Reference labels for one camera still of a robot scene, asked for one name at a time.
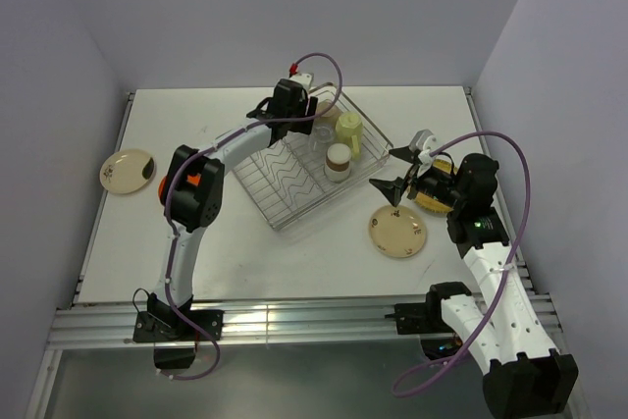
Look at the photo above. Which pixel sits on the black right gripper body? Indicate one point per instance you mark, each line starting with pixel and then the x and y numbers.
pixel 438 183

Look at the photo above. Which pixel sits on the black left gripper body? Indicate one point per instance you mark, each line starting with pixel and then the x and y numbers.
pixel 302 124

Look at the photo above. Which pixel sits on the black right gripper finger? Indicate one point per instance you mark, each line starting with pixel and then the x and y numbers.
pixel 407 154
pixel 392 191

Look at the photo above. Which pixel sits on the yellow woven pattern plate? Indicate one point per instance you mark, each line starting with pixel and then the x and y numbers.
pixel 429 203

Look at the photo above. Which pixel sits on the white ceramic bowl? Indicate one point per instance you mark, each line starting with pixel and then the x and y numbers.
pixel 326 111

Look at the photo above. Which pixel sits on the clear faceted drinking glass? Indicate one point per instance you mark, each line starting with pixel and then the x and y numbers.
pixel 321 137

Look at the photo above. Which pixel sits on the cream floral plate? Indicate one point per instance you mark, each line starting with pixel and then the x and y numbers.
pixel 398 232
pixel 127 171

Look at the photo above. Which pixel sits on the brown white ceramic cup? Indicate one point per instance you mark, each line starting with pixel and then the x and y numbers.
pixel 337 162

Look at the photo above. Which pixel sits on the pale yellow mug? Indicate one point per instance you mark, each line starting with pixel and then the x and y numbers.
pixel 349 131

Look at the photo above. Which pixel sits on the orange plate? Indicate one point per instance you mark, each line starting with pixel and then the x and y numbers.
pixel 161 188

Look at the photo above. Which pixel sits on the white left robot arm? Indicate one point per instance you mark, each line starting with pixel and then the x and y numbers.
pixel 193 190

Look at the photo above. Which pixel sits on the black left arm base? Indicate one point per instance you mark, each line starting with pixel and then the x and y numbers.
pixel 175 341

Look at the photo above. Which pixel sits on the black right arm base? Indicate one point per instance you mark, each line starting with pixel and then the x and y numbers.
pixel 425 318

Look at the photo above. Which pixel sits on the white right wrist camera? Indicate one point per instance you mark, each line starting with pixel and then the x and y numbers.
pixel 422 145

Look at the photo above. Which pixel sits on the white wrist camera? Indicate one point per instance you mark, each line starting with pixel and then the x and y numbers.
pixel 304 79
pixel 422 145

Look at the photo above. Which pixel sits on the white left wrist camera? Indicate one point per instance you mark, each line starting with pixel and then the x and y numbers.
pixel 304 79

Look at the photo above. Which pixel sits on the metal wire dish rack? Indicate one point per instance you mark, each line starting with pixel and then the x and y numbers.
pixel 287 180

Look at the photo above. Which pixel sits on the aluminium table front rail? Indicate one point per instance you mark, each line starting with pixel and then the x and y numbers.
pixel 244 322

